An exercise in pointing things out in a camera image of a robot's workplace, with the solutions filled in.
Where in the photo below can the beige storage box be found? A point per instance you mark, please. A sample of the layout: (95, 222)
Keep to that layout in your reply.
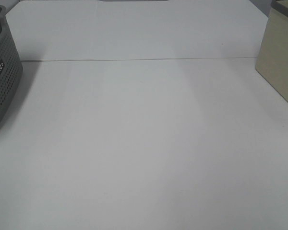
(272, 61)

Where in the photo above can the grey perforated plastic basket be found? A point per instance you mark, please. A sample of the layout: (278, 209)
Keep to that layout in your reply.
(11, 69)

